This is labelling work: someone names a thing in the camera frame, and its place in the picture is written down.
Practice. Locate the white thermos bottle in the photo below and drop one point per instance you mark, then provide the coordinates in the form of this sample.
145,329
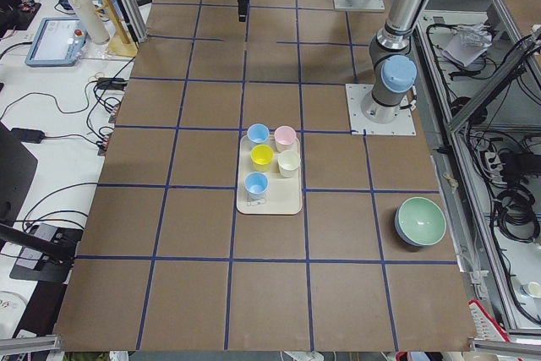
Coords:
95,28

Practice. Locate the pink plastic cup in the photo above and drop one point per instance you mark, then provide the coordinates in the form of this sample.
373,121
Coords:
285,137

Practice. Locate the blue teach pendant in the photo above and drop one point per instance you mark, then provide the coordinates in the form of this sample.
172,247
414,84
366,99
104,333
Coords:
57,43

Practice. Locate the green bowl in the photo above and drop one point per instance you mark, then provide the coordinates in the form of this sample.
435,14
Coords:
430,215

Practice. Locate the cream plastic cup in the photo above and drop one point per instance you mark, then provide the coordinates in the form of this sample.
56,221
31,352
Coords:
288,162

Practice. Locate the wooden mug tree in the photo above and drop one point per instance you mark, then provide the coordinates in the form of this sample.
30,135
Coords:
120,43

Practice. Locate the light blue plastic cup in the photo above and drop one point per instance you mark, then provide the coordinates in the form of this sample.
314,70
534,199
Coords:
256,185

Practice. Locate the blue bowl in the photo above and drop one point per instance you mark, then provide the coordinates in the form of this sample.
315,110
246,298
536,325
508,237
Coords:
409,229

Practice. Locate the yellow plastic cup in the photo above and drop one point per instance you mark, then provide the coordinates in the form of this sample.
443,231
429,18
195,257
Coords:
261,158

